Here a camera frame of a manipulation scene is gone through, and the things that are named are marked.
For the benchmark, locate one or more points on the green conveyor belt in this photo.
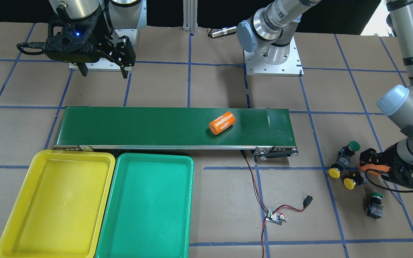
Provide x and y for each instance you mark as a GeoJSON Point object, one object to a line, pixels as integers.
{"type": "Point", "coordinates": [266, 132]}

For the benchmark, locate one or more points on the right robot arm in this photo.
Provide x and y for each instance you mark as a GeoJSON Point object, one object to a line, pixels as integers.
{"type": "Point", "coordinates": [116, 14]}

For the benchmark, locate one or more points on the green tray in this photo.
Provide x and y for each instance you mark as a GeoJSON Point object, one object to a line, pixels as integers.
{"type": "Point", "coordinates": [149, 207]}

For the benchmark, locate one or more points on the yellow push button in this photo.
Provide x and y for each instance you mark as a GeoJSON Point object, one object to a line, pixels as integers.
{"type": "Point", "coordinates": [338, 166]}
{"type": "Point", "coordinates": [356, 179]}

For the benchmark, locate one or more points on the lone green push button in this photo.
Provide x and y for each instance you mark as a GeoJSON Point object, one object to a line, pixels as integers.
{"type": "Point", "coordinates": [374, 207]}

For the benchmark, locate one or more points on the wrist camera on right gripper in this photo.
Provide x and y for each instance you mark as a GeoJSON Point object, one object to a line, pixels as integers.
{"type": "Point", "coordinates": [67, 37]}

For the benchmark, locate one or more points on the black barrel power connector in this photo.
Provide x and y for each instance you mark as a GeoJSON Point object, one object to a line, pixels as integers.
{"type": "Point", "coordinates": [307, 201]}

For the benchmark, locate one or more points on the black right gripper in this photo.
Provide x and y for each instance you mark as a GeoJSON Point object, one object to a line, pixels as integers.
{"type": "Point", "coordinates": [105, 37]}

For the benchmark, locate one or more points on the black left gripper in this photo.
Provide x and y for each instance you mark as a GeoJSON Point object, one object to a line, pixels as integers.
{"type": "Point", "coordinates": [376, 158]}

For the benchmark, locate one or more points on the aluminium frame post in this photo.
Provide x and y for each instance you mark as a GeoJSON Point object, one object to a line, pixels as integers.
{"type": "Point", "coordinates": [189, 10]}

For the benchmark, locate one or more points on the yellow tray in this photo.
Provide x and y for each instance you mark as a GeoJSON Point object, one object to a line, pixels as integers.
{"type": "Point", "coordinates": [60, 207]}

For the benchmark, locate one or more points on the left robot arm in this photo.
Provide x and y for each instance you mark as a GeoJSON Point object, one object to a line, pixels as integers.
{"type": "Point", "coordinates": [274, 25]}

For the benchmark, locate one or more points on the orange cylinder with white numbers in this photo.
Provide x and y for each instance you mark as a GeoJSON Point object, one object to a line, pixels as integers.
{"type": "Point", "coordinates": [222, 122]}

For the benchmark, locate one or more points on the small controller circuit board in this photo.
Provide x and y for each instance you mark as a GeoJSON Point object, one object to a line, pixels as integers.
{"type": "Point", "coordinates": [275, 217]}

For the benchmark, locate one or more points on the plain orange cylinder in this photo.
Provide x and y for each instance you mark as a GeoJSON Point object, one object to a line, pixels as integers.
{"type": "Point", "coordinates": [374, 167]}

